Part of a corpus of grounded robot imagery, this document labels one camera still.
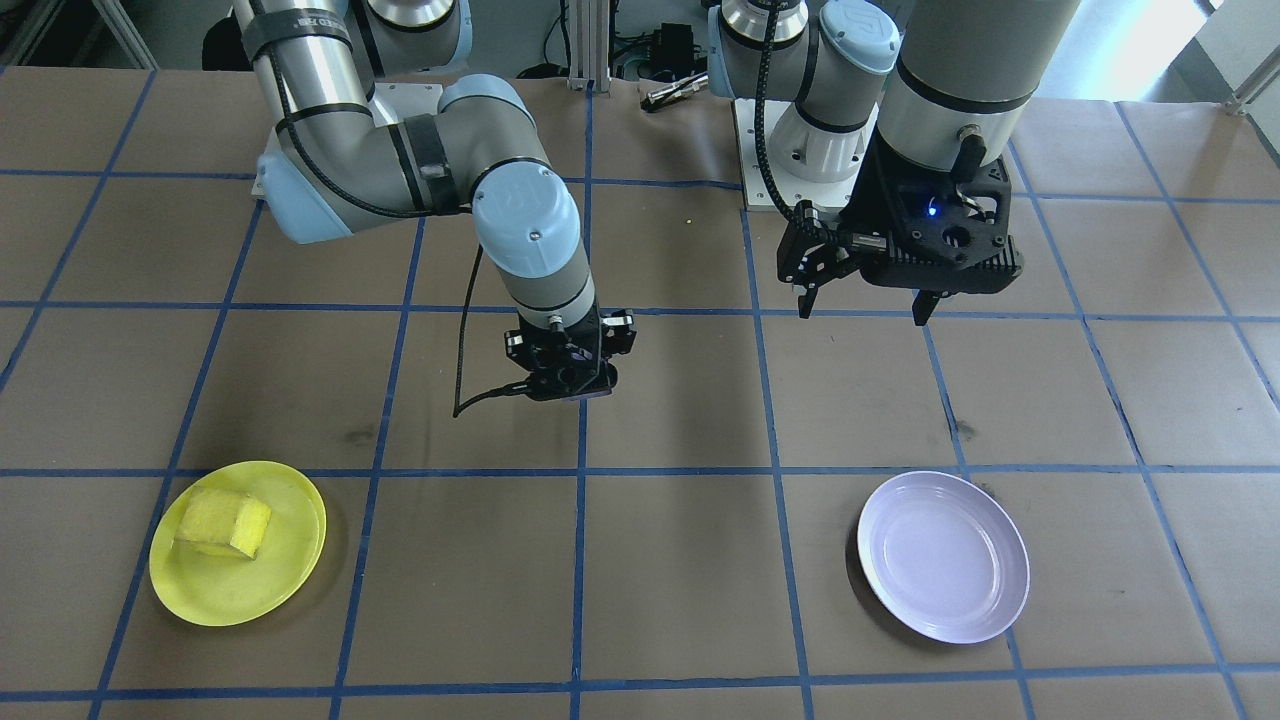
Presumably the yellow foam block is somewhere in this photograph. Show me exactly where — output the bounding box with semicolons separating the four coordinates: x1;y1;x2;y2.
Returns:
173;487;273;561

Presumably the silver metal tool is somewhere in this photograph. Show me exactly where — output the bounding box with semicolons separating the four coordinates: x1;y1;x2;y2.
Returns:
640;75;713;113

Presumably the purple plate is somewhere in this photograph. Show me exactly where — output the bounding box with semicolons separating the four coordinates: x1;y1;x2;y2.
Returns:
856;470;1031;646

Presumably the small black adapter box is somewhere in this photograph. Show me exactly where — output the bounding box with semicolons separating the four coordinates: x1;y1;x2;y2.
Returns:
650;22;697;69

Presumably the yellow plate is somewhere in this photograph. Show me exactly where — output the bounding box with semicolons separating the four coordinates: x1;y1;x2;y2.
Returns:
148;460;328;628

